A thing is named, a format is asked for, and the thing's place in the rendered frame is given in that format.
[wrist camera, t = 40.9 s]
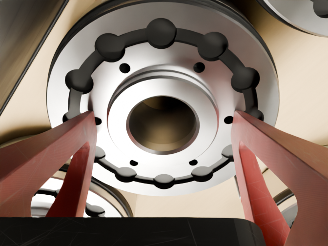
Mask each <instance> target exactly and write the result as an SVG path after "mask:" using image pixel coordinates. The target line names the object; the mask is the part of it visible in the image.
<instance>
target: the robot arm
mask: <svg viewBox="0 0 328 246"><path fill-rule="evenodd" d="M97 136H98V135H97V129H96V123H95V117H94V112H93V111H85V112H83V113H81V114H79V115H77V116H75V117H73V118H71V119H69V120H67V121H66V122H64V123H62V124H60V125H58V126H56V127H54V128H52V129H50V130H47V131H45V132H43V133H40V134H38V135H35V136H33V137H30V138H27V139H25V140H22V141H19V142H17V143H14V144H11V145H8V146H6V147H3V148H0V246H328V148H326V147H324V146H321V145H318V144H316V143H313V142H310V141H307V140H305V139H302V138H299V137H297V136H294V135H291V134H289V133H286V132H284V131H281V130H279V129H277V128H275V127H273V126H271V125H269V124H267V123H265V122H263V121H261V120H259V119H257V118H256V117H254V116H252V115H250V114H248V113H245V112H243V111H241V110H236V111H235V112H234V117H233V123H232V129H231V144H232V151H233V158H234V164H235V171H236V176H237V181H238V186H239V191H240V195H241V200H242V205H243V210H244V215H245V219H241V218H211V217H83V216H84V211H85V206H86V201H87V196H88V192H89V187H90V182H91V177H92V172H93V165H94V159H95V151H96V144H97ZM256 156H257V157H258V158H259V159H260V160H261V161H262V162H263V163H264V164H265V165H266V166H267V167H268V168H269V169H270V170H271V171H272V172H273V173H274V174H275V175H276V176H277V177H278V178H279V179H280V180H281V181H282V182H283V183H284V184H285V185H286V186H287V187H288V188H289V189H290V190H291V191H292V192H293V194H294V195H295V198H296V200H297V206H298V211H297V215H296V218H295V220H294V222H293V225H292V227H291V229H290V228H289V226H288V224H287V222H286V221H285V219H284V217H283V215H282V214H281V212H280V210H279V208H278V207H277V205H276V203H275V201H274V199H273V198H272V196H271V194H270V192H269V190H268V188H267V185H266V183H265V180H264V177H263V175H262V172H261V169H260V167H259V164H258V161H257V159H256ZM71 157H72V159H71V162H70V165H69V167H68V170H67V173H66V175H65V178H64V181H63V183H62V186H61V188H60V190H59V192H58V194H57V196H56V198H55V200H54V202H53V203H52V205H51V207H50V209H49V211H48V212H47V214H46V216H45V217H32V215H31V202H32V199H33V196H34V194H35V193H36V192H37V191H38V190H39V189H40V188H41V187H42V186H43V185H44V184H45V183H46V182H47V181H48V180H49V179H50V178H51V177H52V176H53V175H54V174H55V173H56V172H57V171H58V170H59V169H60V168H61V167H62V166H63V165H64V164H65V163H66V162H67V161H68V160H69V159H70V158H71Z"/></svg>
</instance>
